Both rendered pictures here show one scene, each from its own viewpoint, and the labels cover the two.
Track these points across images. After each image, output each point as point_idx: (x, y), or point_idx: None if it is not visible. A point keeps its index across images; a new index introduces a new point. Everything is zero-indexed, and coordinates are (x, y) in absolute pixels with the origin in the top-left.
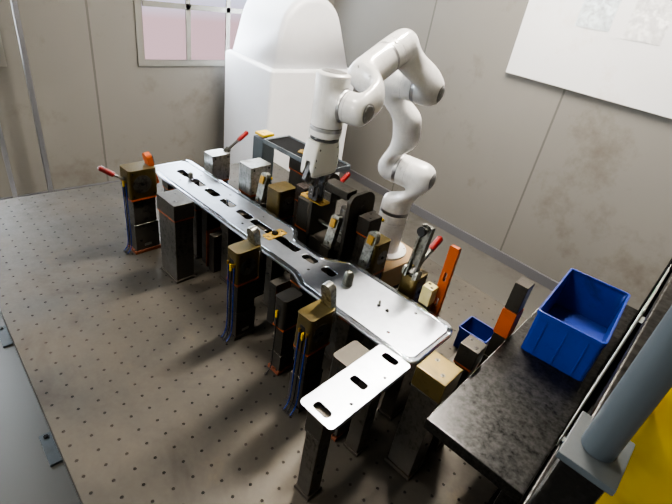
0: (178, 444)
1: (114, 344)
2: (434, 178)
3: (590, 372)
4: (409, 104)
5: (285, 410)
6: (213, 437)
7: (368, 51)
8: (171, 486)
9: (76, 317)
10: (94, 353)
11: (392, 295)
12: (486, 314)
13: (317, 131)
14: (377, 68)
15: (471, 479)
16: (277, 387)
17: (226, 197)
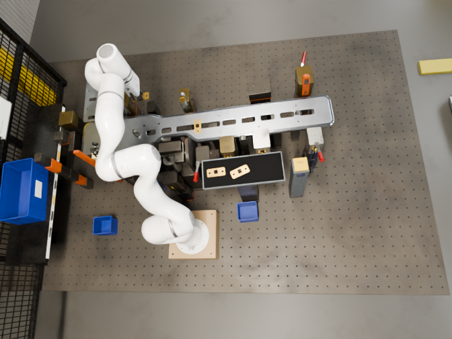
0: (159, 79)
1: (222, 74)
2: (141, 231)
3: None
4: (139, 180)
5: None
6: (154, 90)
7: (109, 81)
8: (147, 72)
9: (249, 65)
10: (221, 66)
11: (116, 148)
12: (116, 267)
13: None
14: (99, 83)
15: (74, 159)
16: None
17: (255, 122)
